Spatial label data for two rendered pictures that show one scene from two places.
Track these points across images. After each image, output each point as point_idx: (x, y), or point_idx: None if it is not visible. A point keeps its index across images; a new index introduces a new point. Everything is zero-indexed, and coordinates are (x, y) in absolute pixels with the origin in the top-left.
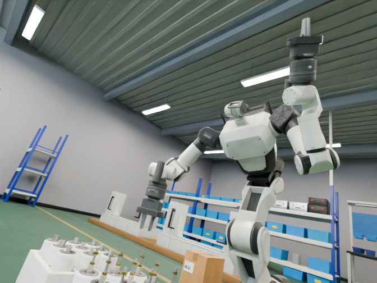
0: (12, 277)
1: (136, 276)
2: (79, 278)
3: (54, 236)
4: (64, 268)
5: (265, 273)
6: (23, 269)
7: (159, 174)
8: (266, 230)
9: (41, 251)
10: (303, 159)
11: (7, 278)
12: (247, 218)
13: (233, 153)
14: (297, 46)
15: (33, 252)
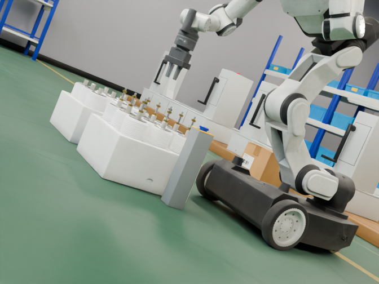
0: (45, 116)
1: (161, 124)
2: (110, 107)
3: (84, 80)
4: (96, 107)
5: (302, 151)
6: (57, 107)
7: (188, 23)
8: (305, 103)
9: (73, 92)
10: (324, 23)
11: (41, 115)
12: (289, 88)
13: (287, 7)
14: None
15: (65, 92)
